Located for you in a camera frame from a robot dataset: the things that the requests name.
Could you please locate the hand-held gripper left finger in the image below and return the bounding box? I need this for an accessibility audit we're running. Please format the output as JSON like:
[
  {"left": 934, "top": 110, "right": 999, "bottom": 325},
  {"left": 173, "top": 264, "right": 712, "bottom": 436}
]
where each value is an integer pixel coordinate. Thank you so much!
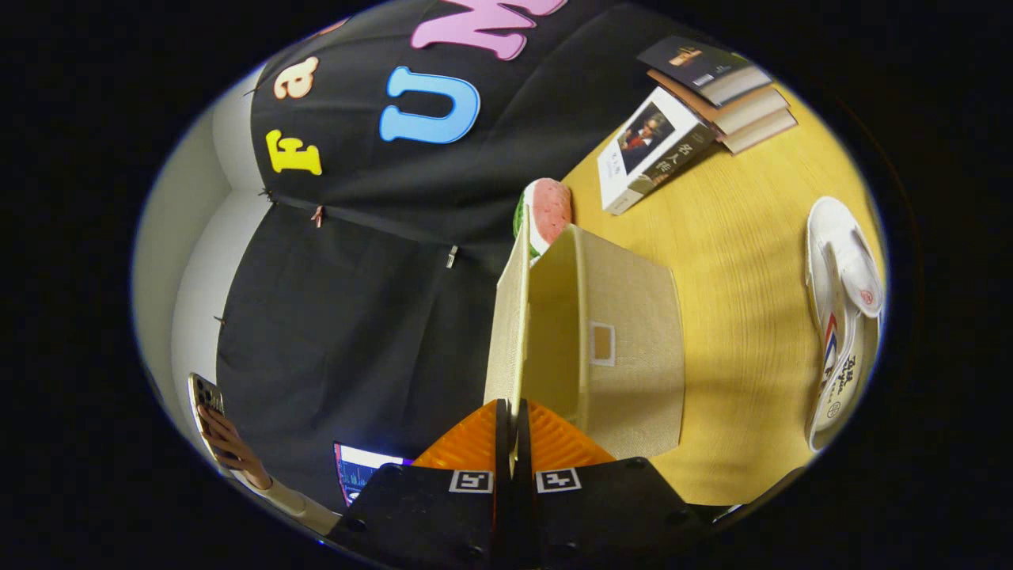
[{"left": 327, "top": 398, "right": 515, "bottom": 570}]

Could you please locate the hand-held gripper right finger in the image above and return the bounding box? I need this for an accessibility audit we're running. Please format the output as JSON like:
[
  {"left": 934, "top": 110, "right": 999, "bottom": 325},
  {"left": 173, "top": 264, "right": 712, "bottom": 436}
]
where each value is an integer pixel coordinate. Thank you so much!
[{"left": 513, "top": 398, "right": 705, "bottom": 570}]

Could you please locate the beige fabric storage box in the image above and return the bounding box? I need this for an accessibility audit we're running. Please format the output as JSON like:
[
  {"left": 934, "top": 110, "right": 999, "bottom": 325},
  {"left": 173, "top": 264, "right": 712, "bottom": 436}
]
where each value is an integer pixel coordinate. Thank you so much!
[{"left": 484, "top": 224, "right": 685, "bottom": 460}]

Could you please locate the white canvas shoe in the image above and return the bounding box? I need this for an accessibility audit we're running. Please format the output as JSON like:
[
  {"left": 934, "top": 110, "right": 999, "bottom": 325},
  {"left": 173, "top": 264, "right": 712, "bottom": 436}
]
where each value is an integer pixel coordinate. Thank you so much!
[{"left": 805, "top": 196, "right": 886, "bottom": 454}]

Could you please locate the laptop screen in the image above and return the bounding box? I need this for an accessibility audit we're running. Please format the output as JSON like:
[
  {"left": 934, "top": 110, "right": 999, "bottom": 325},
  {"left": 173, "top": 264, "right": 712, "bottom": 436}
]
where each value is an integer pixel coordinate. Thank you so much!
[{"left": 332, "top": 442, "right": 414, "bottom": 507}]

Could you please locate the black backdrop cloth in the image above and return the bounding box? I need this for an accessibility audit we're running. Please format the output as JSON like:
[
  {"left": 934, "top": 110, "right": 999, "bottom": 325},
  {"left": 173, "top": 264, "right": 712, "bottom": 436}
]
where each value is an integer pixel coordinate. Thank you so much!
[{"left": 215, "top": 0, "right": 681, "bottom": 507}]

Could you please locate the smartphone with dark case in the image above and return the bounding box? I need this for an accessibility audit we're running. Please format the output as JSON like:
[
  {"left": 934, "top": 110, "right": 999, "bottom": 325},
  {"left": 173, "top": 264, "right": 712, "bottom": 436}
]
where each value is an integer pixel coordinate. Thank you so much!
[{"left": 188, "top": 372, "right": 226, "bottom": 468}]

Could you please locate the watermelon slice plush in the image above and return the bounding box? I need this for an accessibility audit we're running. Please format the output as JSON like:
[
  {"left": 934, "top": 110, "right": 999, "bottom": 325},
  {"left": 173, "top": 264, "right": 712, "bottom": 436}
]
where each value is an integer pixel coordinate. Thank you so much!
[{"left": 513, "top": 178, "right": 573, "bottom": 262}]

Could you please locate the white book with portrait cover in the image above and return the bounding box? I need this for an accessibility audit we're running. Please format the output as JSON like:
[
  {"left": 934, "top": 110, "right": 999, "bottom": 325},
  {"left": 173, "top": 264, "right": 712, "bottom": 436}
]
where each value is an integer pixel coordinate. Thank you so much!
[{"left": 598, "top": 87, "right": 717, "bottom": 216}]

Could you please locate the thick brown cover book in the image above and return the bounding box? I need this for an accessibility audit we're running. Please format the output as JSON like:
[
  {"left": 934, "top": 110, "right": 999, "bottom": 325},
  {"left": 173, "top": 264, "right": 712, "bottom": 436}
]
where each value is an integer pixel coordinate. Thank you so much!
[
  {"left": 647, "top": 70, "right": 791, "bottom": 135},
  {"left": 716, "top": 107, "right": 799, "bottom": 155}
]

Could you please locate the black cover book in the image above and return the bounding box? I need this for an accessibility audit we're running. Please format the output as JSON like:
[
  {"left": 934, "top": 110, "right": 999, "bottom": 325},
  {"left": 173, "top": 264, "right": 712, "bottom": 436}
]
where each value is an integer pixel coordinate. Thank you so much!
[{"left": 637, "top": 36, "right": 772, "bottom": 108}]

